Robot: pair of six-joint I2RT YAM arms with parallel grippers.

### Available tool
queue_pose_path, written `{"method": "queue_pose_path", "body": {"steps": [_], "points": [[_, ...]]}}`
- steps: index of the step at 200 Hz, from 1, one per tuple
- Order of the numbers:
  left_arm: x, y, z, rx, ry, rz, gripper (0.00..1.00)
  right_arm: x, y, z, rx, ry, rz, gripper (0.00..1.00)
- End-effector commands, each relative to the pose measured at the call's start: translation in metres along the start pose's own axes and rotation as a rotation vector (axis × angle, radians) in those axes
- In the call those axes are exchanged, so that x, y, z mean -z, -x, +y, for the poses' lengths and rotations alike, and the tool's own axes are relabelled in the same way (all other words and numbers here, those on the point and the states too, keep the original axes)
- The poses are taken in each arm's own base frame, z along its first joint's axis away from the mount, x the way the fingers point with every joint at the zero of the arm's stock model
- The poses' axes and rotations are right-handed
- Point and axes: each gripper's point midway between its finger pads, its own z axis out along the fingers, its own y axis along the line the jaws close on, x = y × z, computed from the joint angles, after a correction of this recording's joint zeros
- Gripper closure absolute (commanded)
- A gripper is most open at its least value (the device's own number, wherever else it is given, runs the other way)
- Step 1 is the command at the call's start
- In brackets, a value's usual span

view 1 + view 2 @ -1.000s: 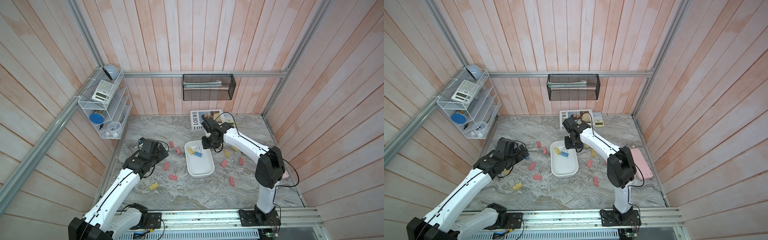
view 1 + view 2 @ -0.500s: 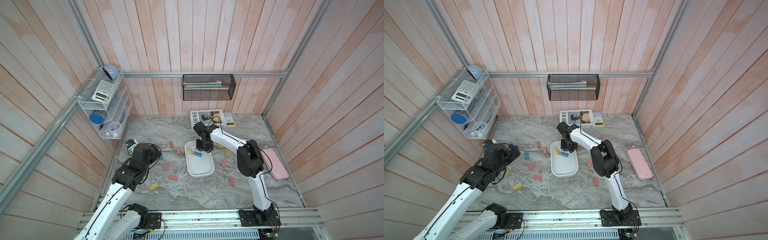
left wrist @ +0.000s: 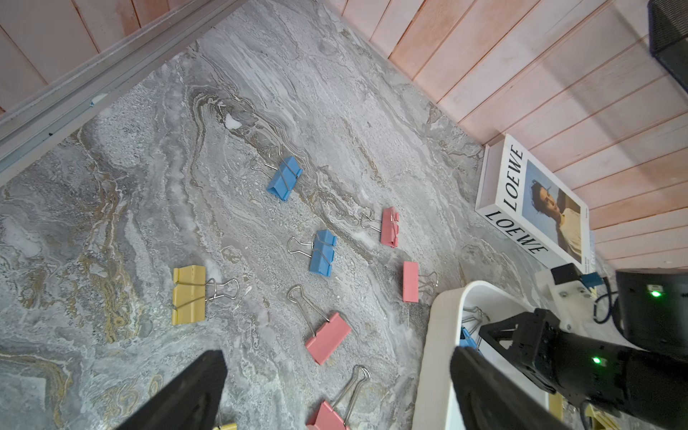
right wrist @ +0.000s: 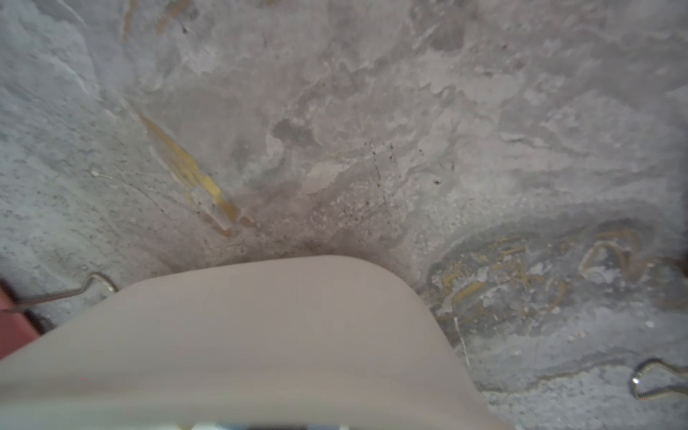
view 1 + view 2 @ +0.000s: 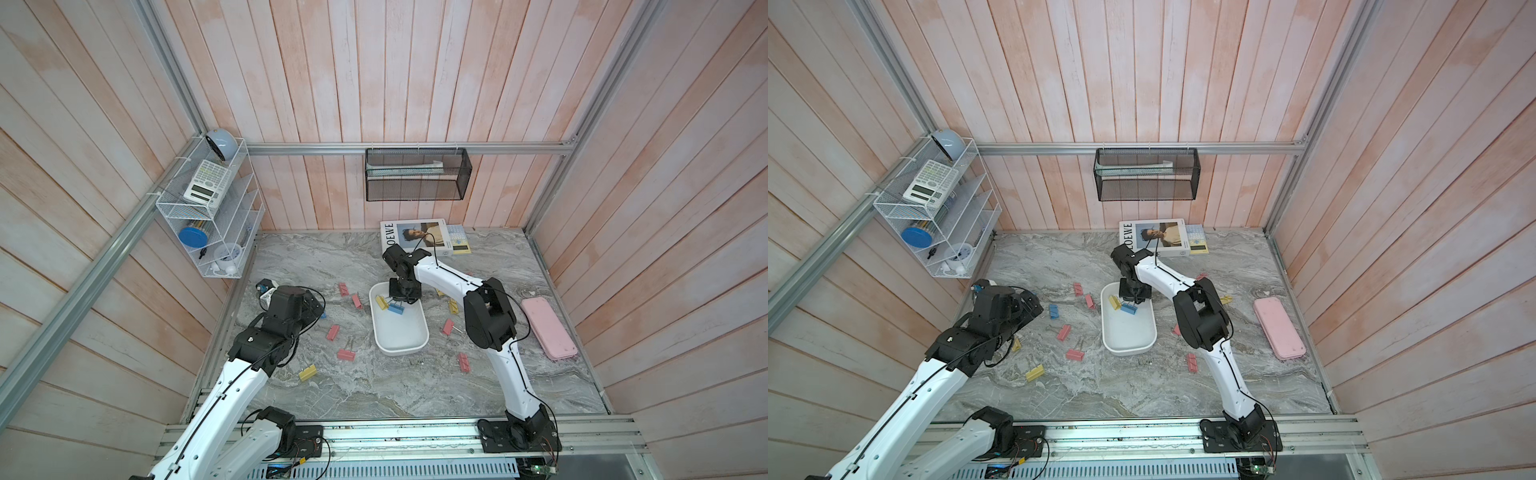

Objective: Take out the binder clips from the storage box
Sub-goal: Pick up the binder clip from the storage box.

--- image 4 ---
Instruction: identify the white storage box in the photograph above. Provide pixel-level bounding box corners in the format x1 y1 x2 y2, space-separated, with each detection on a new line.
1 255 503 429

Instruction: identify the pink binder clip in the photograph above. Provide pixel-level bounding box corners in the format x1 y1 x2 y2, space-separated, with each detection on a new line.
1 272 120 358

